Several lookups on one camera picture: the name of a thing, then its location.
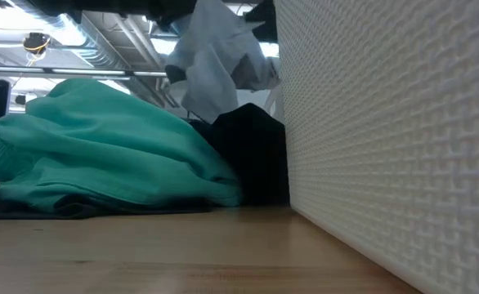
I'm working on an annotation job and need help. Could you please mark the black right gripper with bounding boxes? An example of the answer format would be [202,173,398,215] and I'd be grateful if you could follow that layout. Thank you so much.
[243,0,280,44]

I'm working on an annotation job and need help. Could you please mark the white t-shirt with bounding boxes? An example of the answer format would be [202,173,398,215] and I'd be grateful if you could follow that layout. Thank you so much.
[164,0,282,124]

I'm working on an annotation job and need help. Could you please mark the black pants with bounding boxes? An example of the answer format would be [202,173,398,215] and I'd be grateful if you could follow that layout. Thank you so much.
[184,102,290,207]

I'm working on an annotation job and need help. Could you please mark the turquoise sweatshirt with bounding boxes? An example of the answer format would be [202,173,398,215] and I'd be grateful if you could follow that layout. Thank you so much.
[0,78,244,213]

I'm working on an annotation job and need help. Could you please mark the bright ceiling light panel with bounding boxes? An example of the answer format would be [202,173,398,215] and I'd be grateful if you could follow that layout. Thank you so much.
[151,36,280,58]

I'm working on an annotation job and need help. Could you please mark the white woven plastic basket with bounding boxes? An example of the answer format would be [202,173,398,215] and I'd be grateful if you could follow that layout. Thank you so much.
[272,0,479,294]

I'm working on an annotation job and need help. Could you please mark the long silver corrugated duct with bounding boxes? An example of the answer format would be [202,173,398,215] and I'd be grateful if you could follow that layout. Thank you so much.
[2,0,175,109]

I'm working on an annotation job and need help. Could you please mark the horizontal metal ceiling rail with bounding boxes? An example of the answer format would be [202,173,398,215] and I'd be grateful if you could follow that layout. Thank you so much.
[0,65,168,82]

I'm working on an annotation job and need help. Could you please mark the black yellow ceiling cable reel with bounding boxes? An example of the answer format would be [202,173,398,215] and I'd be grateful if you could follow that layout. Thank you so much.
[21,31,52,66]

